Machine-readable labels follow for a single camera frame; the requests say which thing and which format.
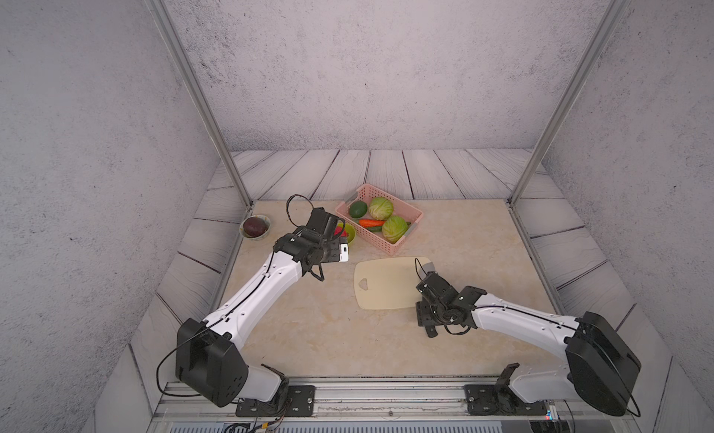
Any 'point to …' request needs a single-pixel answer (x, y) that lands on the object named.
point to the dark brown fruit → (255, 227)
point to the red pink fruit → (338, 229)
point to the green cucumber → (375, 229)
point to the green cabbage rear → (380, 208)
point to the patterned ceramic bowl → (265, 218)
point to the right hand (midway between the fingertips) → (427, 314)
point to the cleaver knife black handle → (429, 267)
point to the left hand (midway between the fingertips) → (335, 248)
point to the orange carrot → (368, 223)
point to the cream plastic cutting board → (386, 283)
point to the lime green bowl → (350, 229)
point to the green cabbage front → (394, 229)
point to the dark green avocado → (358, 209)
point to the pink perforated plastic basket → (376, 241)
